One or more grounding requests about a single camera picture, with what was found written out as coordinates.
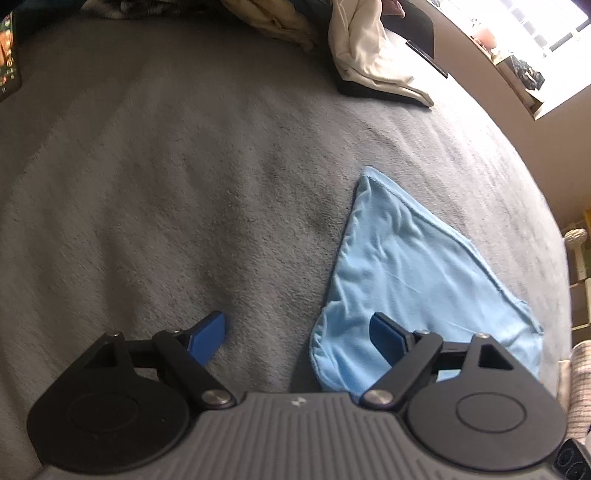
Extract light blue printed t-shirt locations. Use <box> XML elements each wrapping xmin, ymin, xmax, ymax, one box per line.
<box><xmin>308</xmin><ymin>166</ymin><xmax>544</xmax><ymax>402</ymax></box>

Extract cream wall shelf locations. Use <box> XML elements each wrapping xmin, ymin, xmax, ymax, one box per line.
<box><xmin>566</xmin><ymin>244</ymin><xmax>591</xmax><ymax>352</ymax></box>

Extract black phone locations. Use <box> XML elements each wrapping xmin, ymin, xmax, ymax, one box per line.
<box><xmin>405</xmin><ymin>41</ymin><xmax>450</xmax><ymax>78</ymax></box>

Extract grey bed blanket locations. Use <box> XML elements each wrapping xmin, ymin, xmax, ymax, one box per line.
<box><xmin>0</xmin><ymin>0</ymin><xmax>573</xmax><ymax>462</ymax></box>

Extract printed picture book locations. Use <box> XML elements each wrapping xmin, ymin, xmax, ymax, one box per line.
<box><xmin>0</xmin><ymin>11</ymin><xmax>24</xmax><ymax>103</ymax></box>

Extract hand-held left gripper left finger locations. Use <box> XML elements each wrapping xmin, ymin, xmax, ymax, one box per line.
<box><xmin>83</xmin><ymin>310</ymin><xmax>236</xmax><ymax>409</ymax></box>

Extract folded beige pants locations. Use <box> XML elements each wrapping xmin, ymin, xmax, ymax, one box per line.
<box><xmin>222</xmin><ymin>0</ymin><xmax>324</xmax><ymax>51</ymax></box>

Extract white folded shirt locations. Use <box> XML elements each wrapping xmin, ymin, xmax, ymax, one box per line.
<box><xmin>328</xmin><ymin>0</ymin><xmax>435</xmax><ymax>108</ymax></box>

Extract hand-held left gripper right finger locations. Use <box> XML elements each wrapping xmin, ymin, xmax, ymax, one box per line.
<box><xmin>361</xmin><ymin>312</ymin><xmax>515</xmax><ymax>409</ymax></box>

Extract cardboard box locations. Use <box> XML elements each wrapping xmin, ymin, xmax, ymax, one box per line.
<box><xmin>496</xmin><ymin>53</ymin><xmax>550</xmax><ymax>118</ymax></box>

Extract cream bedpost finial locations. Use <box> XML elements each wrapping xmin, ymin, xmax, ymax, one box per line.
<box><xmin>563</xmin><ymin>227</ymin><xmax>589</xmax><ymax>250</ymax></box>

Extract folded plaid shirt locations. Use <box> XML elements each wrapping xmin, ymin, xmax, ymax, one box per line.
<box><xmin>81</xmin><ymin>0</ymin><xmax>176</xmax><ymax>21</ymax></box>

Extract dark cloth bundle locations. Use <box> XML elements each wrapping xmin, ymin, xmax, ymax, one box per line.
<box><xmin>512</xmin><ymin>55</ymin><xmax>546</xmax><ymax>90</ymax></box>

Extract pink ceramic pot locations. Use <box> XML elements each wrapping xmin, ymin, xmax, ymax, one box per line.
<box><xmin>473</xmin><ymin>23</ymin><xmax>499</xmax><ymax>49</ymax></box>

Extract barred window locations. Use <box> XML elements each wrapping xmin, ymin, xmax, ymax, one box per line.
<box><xmin>438</xmin><ymin>0</ymin><xmax>591</xmax><ymax>61</ymax></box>

